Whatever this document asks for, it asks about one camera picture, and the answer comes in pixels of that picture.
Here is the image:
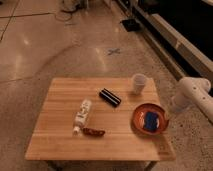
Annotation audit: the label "translucent plastic cup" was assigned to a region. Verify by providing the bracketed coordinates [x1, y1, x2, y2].
[132, 73, 147, 95]

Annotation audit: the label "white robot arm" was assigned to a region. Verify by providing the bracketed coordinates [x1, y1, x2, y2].
[169, 77, 213, 125]

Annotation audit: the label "black floor box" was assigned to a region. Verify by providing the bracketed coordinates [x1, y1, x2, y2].
[121, 19, 140, 32]

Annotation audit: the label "orange ceramic bowl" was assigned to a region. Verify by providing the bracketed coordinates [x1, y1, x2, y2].
[131, 103, 169, 135]

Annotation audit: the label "cables on floor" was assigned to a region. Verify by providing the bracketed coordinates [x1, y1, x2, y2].
[54, 0, 88, 23]

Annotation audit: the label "white tube bottle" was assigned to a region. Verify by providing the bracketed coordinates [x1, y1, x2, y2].
[73, 99, 92, 134]

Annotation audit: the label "black rectangular box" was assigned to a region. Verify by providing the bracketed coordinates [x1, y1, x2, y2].
[99, 89, 121, 107]

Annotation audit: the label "red chili pepper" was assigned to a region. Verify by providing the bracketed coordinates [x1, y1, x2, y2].
[83, 128, 105, 137]

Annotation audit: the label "blue sponge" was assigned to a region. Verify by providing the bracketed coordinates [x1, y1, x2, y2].
[143, 111, 158, 132]

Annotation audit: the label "wooden table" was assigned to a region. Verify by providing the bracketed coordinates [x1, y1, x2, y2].
[25, 78, 175, 163]

